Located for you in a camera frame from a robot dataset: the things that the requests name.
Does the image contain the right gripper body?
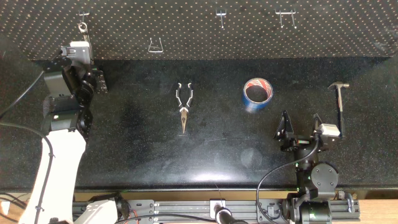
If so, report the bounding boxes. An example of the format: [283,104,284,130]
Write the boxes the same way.
[279,136,331,153]

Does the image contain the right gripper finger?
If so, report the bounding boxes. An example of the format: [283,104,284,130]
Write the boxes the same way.
[273,110,295,140]
[312,113,323,131]

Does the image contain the hammer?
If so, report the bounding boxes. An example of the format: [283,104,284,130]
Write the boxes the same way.
[328,81,350,138]

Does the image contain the roll of blue tape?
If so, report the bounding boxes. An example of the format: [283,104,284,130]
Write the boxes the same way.
[242,77,274,113]

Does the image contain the black and white pliers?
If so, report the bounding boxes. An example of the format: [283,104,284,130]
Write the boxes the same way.
[175,82,195,134]

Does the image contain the wrench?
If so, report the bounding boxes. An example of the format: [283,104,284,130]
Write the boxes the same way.
[77,21,91,44]

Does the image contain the black pegboard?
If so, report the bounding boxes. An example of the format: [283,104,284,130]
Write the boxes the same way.
[0,0,398,60]

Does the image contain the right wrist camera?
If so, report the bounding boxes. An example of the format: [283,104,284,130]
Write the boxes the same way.
[315,123,342,146]

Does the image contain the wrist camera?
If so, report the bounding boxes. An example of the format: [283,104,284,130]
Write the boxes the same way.
[315,123,342,146]
[60,41,94,63]

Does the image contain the mounting rail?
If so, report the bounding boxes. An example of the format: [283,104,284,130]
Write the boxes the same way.
[73,192,361,224]

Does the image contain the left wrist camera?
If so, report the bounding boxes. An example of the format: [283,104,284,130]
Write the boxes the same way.
[60,41,94,63]

